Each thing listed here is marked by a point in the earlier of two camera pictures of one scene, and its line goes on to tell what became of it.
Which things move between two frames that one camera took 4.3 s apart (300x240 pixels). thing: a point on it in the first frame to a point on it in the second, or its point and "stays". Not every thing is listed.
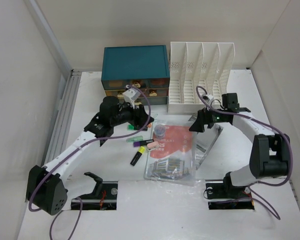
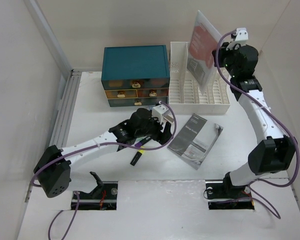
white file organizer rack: x=197 y=75 stays
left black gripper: x=139 y=117 to x=160 y=137
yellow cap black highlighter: x=141 y=151 stays
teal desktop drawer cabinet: x=147 y=66 stays
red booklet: x=174 y=161 to x=200 y=60
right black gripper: x=203 y=118 to x=223 y=51
